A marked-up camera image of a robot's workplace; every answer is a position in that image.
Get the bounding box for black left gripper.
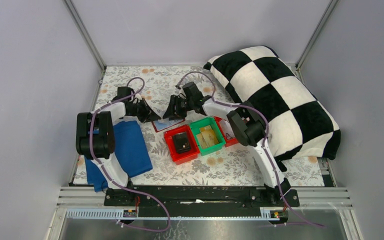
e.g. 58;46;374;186
127;97;161;123

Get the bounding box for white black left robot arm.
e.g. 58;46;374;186
75;86;161;206

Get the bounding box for black white checkered pillow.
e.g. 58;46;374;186
204;46;341;161

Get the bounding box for white cards in red bin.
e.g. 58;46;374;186
219;119;235;140

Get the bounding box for gold cards in green bin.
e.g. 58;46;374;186
196;125;220;149

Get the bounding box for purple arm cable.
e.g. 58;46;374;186
88;76;172;233
176;71;327;229

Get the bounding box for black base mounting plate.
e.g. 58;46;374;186
104;185;300;218

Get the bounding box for red leather card holder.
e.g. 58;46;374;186
152;118;185;133

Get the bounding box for black VIP card stack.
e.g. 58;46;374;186
172;132;191;154

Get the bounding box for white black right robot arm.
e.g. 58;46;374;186
163;82;291;206

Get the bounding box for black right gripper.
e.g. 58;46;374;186
162;94;194;121

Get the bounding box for blue folded cloth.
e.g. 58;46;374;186
84;121;153;192

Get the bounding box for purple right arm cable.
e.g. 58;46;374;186
176;71;327;229

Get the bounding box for green plastic bin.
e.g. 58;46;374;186
189;117;226;156

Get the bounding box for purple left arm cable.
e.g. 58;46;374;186
88;76;172;233

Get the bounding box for red plastic bin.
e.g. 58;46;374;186
214;117;239;148
163;125;200;165

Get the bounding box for aluminium front rail frame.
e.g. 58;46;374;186
46;186;363;240

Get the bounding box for right red plastic bin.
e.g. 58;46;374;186
214;117;239;148

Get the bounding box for left red plastic bin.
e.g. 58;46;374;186
163;125;200;165

